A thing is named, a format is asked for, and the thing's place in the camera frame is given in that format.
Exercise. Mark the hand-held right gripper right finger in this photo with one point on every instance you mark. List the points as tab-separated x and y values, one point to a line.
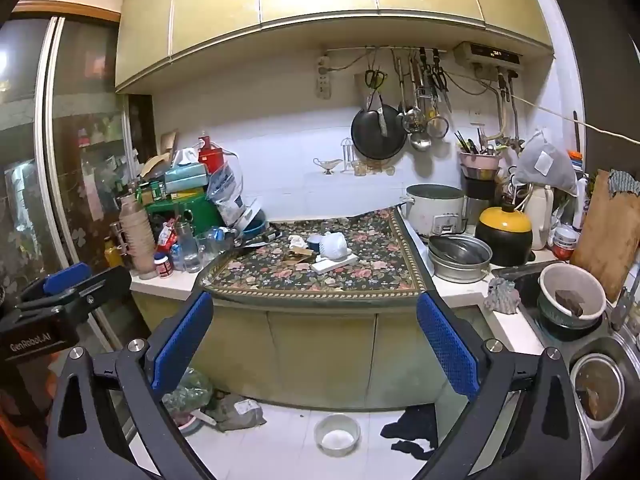
447	345

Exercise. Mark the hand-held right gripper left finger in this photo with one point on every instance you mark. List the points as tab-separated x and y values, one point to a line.
182	340

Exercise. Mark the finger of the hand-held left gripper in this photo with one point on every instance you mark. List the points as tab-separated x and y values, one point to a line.
65	277
102	287

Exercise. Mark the white tissue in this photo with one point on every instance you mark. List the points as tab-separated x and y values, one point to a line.
334	246

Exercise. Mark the yellow bottle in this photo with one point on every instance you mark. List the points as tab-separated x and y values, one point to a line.
112	255

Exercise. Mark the green plastic bag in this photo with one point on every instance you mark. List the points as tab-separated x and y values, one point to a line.
190	392

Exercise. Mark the white pill bottle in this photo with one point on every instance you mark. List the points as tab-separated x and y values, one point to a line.
163	266

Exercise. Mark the grey crumpled rag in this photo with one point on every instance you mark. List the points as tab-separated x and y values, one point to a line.
501	296

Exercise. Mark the stainless steel basin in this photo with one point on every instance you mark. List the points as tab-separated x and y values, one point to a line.
457	260

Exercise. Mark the clear glass jar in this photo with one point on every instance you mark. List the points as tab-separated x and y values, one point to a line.
189	252

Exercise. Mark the grey sack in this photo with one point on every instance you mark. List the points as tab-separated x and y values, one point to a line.
235	411

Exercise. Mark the dark cloth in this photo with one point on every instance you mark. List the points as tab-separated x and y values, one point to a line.
412	427

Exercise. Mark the floral tablecloth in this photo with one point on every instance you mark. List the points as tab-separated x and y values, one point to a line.
370	260

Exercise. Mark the dark green basin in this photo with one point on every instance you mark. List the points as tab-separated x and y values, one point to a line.
562	325

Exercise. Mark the green box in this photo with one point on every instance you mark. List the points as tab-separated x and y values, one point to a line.
190	210

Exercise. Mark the sliding glass door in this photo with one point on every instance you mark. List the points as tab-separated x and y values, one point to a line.
70	160

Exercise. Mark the white bowl with sponge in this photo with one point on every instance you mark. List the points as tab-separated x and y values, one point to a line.
552	285

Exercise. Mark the yellow and black pot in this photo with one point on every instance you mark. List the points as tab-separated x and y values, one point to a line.
502	235

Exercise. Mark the beige base cabinets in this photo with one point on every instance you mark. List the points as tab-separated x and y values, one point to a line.
320	350

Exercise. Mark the blue bowl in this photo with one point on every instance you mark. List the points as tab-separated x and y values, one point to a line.
254	228

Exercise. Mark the white rice cooker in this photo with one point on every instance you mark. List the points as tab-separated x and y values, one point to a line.
432	210

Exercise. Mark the white flat tray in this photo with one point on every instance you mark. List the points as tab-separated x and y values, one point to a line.
337	264

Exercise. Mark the teal tissue box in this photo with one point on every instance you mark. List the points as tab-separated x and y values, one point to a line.
185	176

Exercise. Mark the brown paper scrap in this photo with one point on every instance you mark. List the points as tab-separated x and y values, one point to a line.
299	256

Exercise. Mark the white bowl on floor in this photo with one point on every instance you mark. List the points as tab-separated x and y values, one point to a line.
337	437

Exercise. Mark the clear blue printed plastic bag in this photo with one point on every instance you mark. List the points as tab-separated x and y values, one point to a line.
227	192

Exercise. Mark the dirty metal pot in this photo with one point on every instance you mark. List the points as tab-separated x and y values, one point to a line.
597	387

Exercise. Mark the white thermos jug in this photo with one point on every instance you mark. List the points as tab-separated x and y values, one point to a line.
540	217

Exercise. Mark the blue and white cup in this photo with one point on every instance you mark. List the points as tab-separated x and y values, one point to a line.
314	243

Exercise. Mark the red container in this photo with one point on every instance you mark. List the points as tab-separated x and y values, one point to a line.
210	156

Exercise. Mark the wooden cutting board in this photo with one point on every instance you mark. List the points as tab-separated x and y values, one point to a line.
602	245

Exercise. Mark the pink utensil holder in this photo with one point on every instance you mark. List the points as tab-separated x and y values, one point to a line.
480	160

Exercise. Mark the grey cloth bag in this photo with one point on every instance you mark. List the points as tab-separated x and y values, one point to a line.
545	167

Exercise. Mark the metal ladle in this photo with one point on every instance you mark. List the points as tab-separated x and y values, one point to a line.
420	141

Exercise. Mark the metal gravy boat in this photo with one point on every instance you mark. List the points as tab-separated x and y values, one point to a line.
327	165

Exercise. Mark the metal mesh strainer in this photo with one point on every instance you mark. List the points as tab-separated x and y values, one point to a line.
438	126

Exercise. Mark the black frying pan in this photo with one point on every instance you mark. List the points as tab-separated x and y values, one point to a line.
378	135

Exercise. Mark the metal skimmer spoon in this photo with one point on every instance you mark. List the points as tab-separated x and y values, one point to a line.
413	121

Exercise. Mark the grey patterned dish cloth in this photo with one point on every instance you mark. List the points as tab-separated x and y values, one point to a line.
622	182

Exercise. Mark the kitchen scissors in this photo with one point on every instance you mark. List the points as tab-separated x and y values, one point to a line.
375	80

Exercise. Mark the white power strip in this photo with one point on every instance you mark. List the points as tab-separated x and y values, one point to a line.
324	80

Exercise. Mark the wall water heater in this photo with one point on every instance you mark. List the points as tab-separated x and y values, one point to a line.
492	55

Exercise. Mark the beige wall cabinets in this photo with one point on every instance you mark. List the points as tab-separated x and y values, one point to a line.
325	5

